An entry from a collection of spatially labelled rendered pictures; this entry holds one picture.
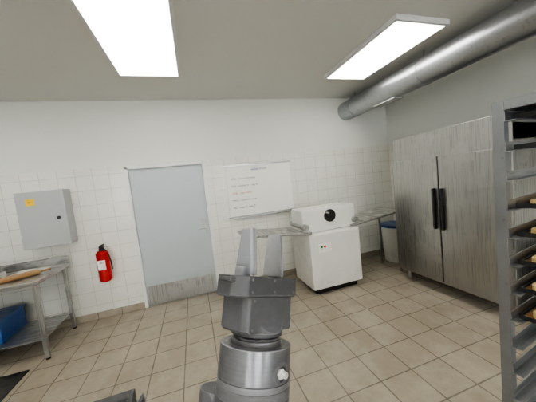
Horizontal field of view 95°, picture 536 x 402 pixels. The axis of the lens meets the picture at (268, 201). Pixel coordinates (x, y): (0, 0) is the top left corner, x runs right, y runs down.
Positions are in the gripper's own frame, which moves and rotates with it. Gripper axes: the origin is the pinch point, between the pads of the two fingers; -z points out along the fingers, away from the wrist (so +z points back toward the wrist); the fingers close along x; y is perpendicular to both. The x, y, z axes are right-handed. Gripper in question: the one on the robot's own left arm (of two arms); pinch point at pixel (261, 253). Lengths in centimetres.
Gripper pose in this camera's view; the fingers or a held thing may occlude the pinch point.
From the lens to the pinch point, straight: 35.1
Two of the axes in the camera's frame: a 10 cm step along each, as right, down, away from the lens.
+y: -7.4, 1.6, 6.6
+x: -6.7, -2.5, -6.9
